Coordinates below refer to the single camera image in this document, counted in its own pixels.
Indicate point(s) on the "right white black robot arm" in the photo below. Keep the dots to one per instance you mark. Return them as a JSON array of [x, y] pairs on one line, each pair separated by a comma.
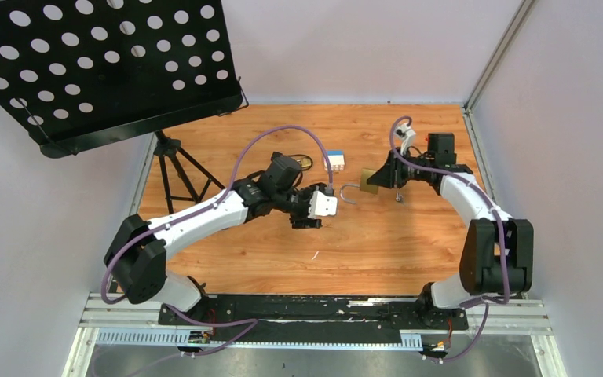
[[497, 256]]

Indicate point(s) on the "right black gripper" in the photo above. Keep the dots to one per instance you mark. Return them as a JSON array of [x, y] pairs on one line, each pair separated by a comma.
[[390, 175]]

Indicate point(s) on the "brass padlock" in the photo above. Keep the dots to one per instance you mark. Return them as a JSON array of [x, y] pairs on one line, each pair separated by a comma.
[[362, 186], [305, 162]]

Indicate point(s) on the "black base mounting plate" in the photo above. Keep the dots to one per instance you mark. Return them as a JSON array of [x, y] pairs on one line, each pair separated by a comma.
[[322, 319]]

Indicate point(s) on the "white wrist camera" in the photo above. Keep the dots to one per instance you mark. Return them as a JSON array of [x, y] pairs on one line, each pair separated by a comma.
[[406, 135], [322, 205]]

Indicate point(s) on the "black perforated music stand desk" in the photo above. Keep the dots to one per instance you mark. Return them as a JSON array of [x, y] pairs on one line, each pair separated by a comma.
[[78, 75]]

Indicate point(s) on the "aluminium frame rails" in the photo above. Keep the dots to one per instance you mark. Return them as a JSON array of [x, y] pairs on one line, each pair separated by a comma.
[[110, 320]]

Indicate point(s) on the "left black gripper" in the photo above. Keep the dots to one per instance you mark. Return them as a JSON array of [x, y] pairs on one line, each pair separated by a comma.
[[303, 221]]

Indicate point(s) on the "white blue toy block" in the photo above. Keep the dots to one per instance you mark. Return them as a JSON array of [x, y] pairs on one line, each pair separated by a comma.
[[335, 160]]

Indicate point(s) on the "black tripod stand legs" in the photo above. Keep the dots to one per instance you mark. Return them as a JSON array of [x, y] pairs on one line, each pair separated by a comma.
[[167, 150]]

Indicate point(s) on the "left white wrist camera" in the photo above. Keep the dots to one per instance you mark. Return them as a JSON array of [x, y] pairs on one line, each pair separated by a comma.
[[322, 205]]

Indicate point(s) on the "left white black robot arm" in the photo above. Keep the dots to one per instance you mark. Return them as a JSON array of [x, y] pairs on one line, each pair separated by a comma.
[[138, 255]]

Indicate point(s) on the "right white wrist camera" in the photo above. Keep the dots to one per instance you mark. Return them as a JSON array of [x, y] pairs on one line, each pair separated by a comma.
[[406, 135]]

